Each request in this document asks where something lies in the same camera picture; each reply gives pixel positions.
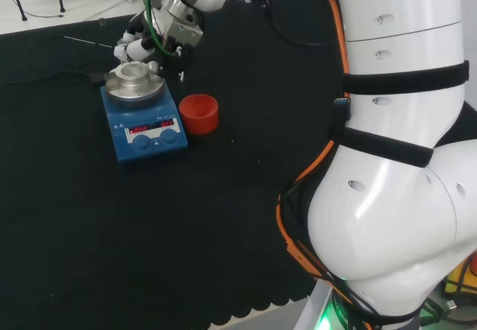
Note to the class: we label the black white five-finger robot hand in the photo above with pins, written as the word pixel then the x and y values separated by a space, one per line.
pixel 182 34

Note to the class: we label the clear glass round-bottom flask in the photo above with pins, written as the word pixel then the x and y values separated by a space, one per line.
pixel 132 70

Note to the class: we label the blue-base heater with steel bowl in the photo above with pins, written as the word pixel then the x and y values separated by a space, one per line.
pixel 145 121

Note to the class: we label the clear glass rod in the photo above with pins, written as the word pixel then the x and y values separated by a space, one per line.
pixel 87 42

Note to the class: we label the black bench cloth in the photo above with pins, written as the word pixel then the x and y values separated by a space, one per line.
pixel 112 233

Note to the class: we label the yellow stop button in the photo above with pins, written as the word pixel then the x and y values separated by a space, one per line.
pixel 464 281

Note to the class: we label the silver usb plug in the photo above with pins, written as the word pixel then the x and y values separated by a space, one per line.
pixel 450 304

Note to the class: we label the aluminium base plate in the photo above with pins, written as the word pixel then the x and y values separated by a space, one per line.
pixel 309 315

